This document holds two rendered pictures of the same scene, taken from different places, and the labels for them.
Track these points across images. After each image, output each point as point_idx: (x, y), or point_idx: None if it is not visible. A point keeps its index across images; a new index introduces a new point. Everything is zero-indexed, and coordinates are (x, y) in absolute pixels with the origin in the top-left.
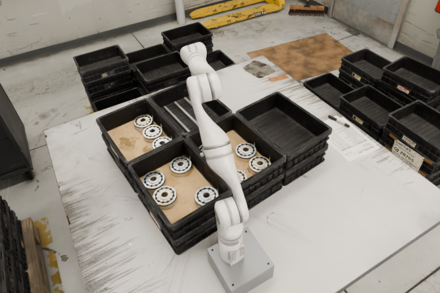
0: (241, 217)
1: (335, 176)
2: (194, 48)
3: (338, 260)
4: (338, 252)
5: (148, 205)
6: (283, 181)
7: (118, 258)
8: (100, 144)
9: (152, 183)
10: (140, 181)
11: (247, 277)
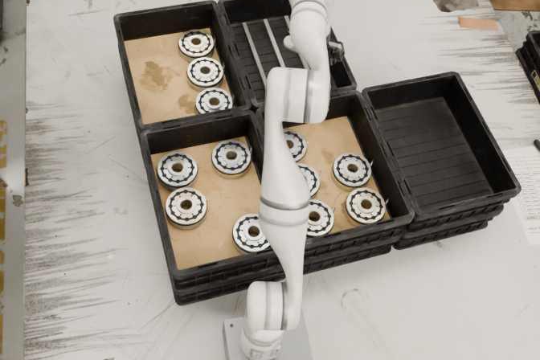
0: (284, 325)
1: (491, 264)
2: None
3: None
4: None
5: (156, 210)
6: (396, 241)
7: (85, 272)
8: (114, 51)
9: (173, 175)
10: (152, 171)
11: None
